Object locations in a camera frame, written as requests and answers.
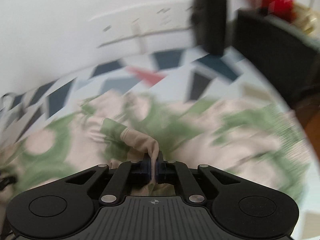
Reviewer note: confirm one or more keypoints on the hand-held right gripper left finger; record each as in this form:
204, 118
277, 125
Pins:
147, 171

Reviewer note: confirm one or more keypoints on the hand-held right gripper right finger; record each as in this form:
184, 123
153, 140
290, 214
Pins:
160, 171

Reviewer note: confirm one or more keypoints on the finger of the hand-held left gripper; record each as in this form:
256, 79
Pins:
7, 181

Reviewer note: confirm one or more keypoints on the green beige patterned garment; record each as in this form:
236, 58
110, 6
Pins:
250, 135

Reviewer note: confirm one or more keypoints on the geometric patterned bed sheet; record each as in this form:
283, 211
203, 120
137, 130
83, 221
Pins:
170, 57

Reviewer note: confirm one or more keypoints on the black bedside cabinet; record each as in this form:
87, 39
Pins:
275, 50

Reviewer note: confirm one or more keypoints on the gold ornament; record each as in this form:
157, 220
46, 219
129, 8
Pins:
307, 17

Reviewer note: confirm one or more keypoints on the white wall socket panel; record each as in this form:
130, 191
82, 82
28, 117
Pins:
150, 17

